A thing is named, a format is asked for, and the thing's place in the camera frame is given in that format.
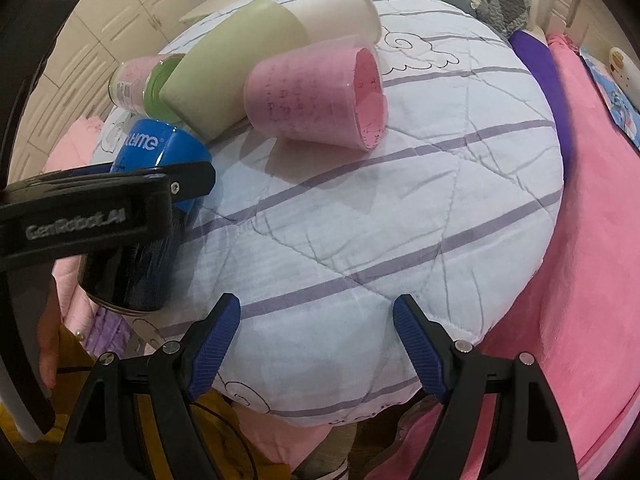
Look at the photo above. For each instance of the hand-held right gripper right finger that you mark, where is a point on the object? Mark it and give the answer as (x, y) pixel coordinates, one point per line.
(422, 355)

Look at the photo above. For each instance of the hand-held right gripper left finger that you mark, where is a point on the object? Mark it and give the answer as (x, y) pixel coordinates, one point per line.
(212, 350)

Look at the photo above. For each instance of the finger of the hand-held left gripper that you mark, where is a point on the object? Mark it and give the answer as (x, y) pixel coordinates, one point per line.
(195, 180)

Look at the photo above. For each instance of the blue cup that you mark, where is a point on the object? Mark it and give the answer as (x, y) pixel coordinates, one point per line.
(150, 147)

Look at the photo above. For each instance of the light green cup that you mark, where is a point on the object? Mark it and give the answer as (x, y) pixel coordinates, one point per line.
(225, 65)

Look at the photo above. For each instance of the pink cup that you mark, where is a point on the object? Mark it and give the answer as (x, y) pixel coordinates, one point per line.
(300, 100)

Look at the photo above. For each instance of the cream white cup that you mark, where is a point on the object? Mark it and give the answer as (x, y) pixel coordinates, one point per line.
(335, 10)

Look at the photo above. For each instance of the person's left hand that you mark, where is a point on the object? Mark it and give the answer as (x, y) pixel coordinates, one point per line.
(48, 350)

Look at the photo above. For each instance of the light pink quilt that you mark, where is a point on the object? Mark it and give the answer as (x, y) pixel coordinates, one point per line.
(75, 140)

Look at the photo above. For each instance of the yellow cloth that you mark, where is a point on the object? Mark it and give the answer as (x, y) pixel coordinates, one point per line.
(235, 440)

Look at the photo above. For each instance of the clear bottle green cap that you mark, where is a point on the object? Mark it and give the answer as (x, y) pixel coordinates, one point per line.
(132, 82)

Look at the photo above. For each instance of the white striped quilted cushion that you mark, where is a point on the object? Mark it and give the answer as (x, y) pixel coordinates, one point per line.
(375, 210)

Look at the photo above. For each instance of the beige panelled wardrobe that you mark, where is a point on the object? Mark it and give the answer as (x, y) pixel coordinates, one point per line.
(100, 50)

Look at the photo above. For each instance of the pink fleece blanket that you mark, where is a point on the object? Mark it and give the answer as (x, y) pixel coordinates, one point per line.
(575, 260)

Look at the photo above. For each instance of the purple cloth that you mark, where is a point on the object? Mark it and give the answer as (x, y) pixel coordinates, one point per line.
(537, 75)

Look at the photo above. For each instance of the blue printed booklet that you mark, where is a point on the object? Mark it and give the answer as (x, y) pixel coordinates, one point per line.
(617, 100)

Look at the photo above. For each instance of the white round toy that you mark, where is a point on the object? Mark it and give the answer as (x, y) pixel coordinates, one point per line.
(625, 67)

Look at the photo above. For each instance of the white nightstand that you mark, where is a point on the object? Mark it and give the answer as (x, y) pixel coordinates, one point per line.
(567, 10)

